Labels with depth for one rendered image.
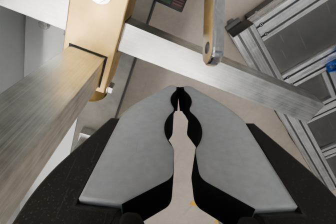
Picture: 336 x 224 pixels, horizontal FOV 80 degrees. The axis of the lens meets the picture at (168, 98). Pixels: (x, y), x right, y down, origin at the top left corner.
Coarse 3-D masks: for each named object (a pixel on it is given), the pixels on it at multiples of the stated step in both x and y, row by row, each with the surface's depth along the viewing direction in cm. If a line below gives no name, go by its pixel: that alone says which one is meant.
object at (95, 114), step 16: (144, 0) 32; (144, 16) 33; (128, 64) 38; (112, 80) 40; (128, 80) 42; (112, 96) 42; (80, 112) 44; (96, 112) 44; (112, 112) 44; (80, 128) 46; (96, 128) 46
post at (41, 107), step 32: (64, 64) 17; (96, 64) 19; (0, 96) 12; (32, 96) 12; (64, 96) 14; (0, 128) 10; (32, 128) 11; (64, 128) 14; (0, 160) 9; (32, 160) 10; (0, 192) 8
